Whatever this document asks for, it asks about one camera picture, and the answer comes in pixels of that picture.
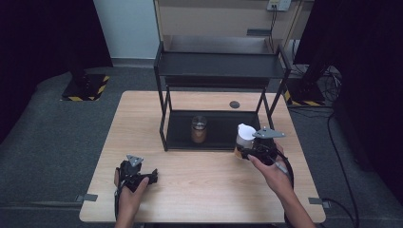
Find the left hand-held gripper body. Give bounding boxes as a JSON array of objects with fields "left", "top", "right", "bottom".
[{"left": 117, "top": 154, "right": 152, "bottom": 194}]

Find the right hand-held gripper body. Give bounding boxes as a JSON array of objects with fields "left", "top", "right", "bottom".
[{"left": 247, "top": 126, "right": 287, "bottom": 167}]

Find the spice jar with white lid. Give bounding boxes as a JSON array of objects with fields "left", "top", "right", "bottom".
[{"left": 233, "top": 123, "right": 258, "bottom": 160}]

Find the glass jar with silver lid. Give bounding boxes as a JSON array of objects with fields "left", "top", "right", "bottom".
[{"left": 190, "top": 115, "right": 209, "bottom": 144}]

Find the black metal shelf rack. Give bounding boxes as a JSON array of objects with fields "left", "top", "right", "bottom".
[{"left": 153, "top": 41, "right": 292, "bottom": 153}]

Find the person's left hand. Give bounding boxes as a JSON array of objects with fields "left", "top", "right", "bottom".
[{"left": 113, "top": 167, "right": 150, "bottom": 217}]

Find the person's right hand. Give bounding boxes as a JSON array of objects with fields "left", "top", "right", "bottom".
[{"left": 247, "top": 142, "right": 295, "bottom": 199}]

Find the black stand with striped base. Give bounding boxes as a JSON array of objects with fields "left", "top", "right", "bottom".
[
  {"left": 282, "top": 65, "right": 328, "bottom": 107},
  {"left": 60, "top": 61, "right": 111, "bottom": 103}
]

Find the grey flat bar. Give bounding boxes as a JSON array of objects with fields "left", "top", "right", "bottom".
[{"left": 246, "top": 28, "right": 273, "bottom": 37}]

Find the black curtain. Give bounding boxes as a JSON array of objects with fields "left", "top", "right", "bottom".
[
  {"left": 293, "top": 0, "right": 403, "bottom": 205},
  {"left": 0, "top": 0, "right": 114, "bottom": 145}
]

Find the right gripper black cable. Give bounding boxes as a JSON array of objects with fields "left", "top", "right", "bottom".
[{"left": 275, "top": 147, "right": 296, "bottom": 191}]

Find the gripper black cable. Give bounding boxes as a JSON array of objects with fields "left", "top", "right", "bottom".
[
  {"left": 113, "top": 183, "right": 124, "bottom": 221},
  {"left": 275, "top": 147, "right": 296, "bottom": 191}
]

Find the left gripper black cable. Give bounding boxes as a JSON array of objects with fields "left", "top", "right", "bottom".
[{"left": 113, "top": 183, "right": 124, "bottom": 221}]

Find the grey table edge bracket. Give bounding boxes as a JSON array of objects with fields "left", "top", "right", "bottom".
[
  {"left": 74, "top": 193, "right": 99, "bottom": 203},
  {"left": 308, "top": 197, "right": 332, "bottom": 210}
]

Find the black floor cable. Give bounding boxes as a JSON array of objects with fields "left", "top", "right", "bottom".
[{"left": 320, "top": 107, "right": 361, "bottom": 228}]

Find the tangle of black cables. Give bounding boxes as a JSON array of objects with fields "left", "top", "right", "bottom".
[{"left": 321, "top": 66, "right": 344, "bottom": 107}]

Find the black outlet cable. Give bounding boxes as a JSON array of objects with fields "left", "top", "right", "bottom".
[{"left": 268, "top": 5, "right": 278, "bottom": 53}]

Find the white wall power outlet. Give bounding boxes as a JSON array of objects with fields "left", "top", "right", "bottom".
[{"left": 266, "top": 0, "right": 292, "bottom": 12}]

